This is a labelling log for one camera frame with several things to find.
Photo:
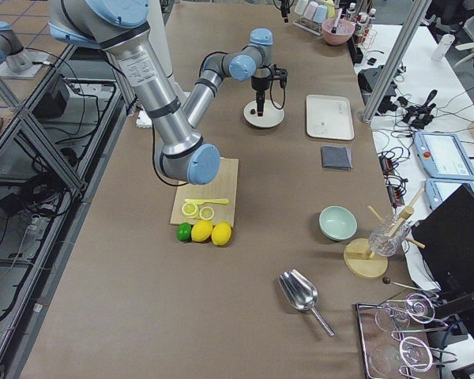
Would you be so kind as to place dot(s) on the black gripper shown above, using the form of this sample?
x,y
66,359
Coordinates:
x,y
258,84

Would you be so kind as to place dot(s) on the cream round plate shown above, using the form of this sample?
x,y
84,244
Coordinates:
x,y
272,115

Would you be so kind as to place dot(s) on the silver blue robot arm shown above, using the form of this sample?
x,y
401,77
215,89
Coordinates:
x,y
133,33

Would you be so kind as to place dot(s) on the cream rabbit tray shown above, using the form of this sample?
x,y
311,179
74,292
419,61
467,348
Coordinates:
x,y
329,117

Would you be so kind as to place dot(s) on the white cup rack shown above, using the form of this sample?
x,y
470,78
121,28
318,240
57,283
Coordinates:
x,y
309,26

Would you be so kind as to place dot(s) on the white plastic cup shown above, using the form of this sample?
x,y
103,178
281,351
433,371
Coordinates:
x,y
300,7

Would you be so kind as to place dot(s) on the blue plastic cup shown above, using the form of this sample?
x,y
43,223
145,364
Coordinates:
x,y
320,14

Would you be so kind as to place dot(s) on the pink plastic cup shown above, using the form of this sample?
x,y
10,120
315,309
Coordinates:
x,y
310,10

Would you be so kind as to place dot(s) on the yellow plastic cup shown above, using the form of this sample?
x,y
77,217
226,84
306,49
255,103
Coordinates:
x,y
331,11

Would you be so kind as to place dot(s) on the pink bowl of ice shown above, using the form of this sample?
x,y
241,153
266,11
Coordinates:
x,y
345,30

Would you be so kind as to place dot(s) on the grey folded cloth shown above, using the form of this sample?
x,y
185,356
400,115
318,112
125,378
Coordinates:
x,y
336,157

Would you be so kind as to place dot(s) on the yellow plastic knife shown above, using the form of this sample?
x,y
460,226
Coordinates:
x,y
219,201

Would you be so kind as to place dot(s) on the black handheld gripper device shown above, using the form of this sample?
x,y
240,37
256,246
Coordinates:
x,y
418,116

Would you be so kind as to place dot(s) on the wooden cutting board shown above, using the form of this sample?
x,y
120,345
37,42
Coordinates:
x,y
224,185

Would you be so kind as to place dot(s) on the lemon slice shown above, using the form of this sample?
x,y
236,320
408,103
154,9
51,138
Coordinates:
x,y
206,213
190,210

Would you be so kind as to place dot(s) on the mint green bowl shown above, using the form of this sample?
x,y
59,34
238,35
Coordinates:
x,y
337,223

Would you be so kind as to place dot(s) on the whole yellow lemon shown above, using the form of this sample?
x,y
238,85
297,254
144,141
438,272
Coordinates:
x,y
221,234
201,230

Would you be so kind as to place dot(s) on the blue teach pendant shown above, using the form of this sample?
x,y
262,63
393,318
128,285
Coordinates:
x,y
437,190
443,156

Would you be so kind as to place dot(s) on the green lime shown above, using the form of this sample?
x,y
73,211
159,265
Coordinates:
x,y
183,232

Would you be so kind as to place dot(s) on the cut glass tumbler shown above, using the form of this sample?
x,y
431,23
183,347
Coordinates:
x,y
387,237

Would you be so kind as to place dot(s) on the wooden mug tree stand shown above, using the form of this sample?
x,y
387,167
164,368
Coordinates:
x,y
368,257

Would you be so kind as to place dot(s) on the metal ice scoop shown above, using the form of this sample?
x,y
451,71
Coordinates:
x,y
302,295

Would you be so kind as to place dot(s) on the black computer monitor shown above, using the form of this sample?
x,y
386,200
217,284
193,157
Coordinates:
x,y
448,236

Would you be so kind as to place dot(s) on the aluminium frame post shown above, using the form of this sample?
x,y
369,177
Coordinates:
x,y
408,30

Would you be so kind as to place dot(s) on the black wire glass tray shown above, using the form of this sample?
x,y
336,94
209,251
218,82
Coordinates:
x,y
393,338

